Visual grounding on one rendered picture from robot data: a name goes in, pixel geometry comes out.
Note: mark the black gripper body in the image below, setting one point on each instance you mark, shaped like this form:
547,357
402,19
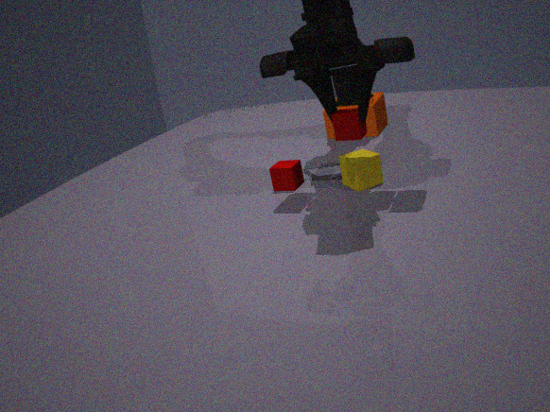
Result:
389,50

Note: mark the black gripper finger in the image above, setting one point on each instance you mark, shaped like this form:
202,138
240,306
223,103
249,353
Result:
321,84
364,78

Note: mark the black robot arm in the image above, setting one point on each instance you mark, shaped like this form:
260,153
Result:
323,40

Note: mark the yellow cube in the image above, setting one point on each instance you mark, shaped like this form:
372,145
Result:
361,169

